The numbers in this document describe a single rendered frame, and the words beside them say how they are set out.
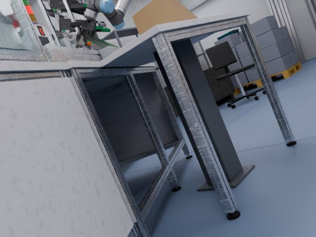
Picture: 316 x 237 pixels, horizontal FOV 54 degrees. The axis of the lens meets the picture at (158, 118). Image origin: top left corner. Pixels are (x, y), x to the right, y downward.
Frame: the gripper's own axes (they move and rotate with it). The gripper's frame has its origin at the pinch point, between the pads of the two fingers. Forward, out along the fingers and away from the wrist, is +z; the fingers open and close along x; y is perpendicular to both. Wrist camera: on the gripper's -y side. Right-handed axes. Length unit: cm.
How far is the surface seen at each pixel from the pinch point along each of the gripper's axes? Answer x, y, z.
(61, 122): -95, 48, 14
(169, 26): -57, 63, -29
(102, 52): -19.0, 23.9, -4.6
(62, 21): 23.6, -27.6, -10.0
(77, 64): -69, 35, -2
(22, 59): -97, 30, -1
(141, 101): -2, 51, 16
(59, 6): 23.1, -32.6, -19.3
